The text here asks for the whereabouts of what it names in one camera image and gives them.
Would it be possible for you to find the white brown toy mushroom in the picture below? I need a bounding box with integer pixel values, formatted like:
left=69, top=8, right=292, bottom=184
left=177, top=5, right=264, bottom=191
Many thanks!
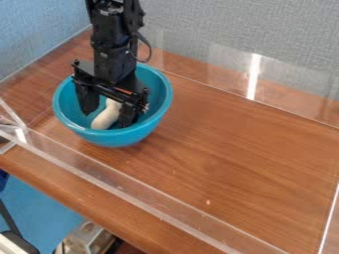
left=90, top=99, right=121, bottom=130

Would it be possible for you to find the clear acrylic barrier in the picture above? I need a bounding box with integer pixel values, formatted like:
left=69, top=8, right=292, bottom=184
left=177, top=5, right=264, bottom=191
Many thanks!
left=141, top=26, right=339, bottom=128
left=0, top=126, right=288, bottom=254

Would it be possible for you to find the clear acrylic back barrier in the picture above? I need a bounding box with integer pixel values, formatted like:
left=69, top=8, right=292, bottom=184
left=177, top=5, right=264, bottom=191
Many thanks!
left=141, top=26, right=339, bottom=128

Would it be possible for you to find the white device under table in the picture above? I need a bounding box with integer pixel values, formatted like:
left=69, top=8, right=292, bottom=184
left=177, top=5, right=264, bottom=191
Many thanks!
left=53, top=220, right=116, bottom=254

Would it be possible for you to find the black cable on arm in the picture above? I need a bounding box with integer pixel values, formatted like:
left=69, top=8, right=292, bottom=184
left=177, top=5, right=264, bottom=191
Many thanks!
left=130, top=31, right=153, bottom=64

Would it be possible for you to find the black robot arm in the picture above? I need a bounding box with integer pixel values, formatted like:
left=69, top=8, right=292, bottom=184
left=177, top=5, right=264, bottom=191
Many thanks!
left=73, top=0, right=152, bottom=130

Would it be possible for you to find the black chair leg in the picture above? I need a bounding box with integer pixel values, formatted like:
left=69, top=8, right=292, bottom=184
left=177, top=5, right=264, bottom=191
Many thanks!
left=0, top=199, right=41, bottom=254

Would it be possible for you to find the clear acrylic left bracket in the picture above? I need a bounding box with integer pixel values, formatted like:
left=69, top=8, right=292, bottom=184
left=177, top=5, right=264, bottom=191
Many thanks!
left=0, top=98, right=28, bottom=155

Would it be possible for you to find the blue bowl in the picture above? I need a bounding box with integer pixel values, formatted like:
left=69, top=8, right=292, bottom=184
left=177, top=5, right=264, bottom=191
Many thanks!
left=52, top=63, right=173, bottom=148

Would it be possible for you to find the clear acrylic front barrier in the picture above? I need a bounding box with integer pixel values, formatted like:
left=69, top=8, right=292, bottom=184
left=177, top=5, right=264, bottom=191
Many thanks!
left=0, top=126, right=288, bottom=254

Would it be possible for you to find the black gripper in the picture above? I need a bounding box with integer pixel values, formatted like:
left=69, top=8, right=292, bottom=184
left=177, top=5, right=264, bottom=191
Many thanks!
left=72, top=60, right=149, bottom=128

